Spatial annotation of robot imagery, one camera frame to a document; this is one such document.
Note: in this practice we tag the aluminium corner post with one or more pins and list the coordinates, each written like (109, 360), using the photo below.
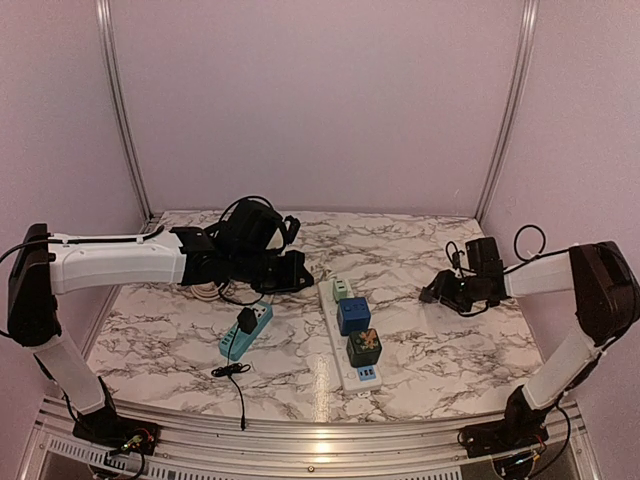
(517, 85)
(109, 49)

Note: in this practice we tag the blue cube socket adapter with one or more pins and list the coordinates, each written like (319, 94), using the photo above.
(353, 314)

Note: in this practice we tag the long white power strip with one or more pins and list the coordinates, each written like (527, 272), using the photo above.
(354, 380)

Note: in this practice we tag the dark green dragon cube adapter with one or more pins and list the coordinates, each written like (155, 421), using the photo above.
(364, 348)

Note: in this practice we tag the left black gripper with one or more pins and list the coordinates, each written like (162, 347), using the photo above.
(291, 282)

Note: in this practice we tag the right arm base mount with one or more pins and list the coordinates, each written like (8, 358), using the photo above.
(494, 438)

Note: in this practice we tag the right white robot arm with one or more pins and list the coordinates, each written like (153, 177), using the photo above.
(591, 283)

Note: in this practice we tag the right aluminium corner post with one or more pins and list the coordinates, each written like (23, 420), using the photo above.
(517, 85)

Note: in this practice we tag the mint green usb charger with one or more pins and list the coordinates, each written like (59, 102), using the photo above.
(340, 289)

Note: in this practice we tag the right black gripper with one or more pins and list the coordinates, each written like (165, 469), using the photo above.
(442, 292)

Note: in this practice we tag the left aluminium corner post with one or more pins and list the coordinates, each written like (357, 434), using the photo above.
(109, 49)

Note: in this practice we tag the black charger with thin cable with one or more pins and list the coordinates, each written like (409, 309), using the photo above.
(230, 370)

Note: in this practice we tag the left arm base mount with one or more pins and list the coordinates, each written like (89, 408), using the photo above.
(114, 435)

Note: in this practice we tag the teal power strip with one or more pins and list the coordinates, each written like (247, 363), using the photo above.
(249, 324)

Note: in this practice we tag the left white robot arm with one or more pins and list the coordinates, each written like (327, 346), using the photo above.
(48, 265)

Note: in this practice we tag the aluminium front frame rail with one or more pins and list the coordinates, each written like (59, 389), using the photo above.
(198, 446)

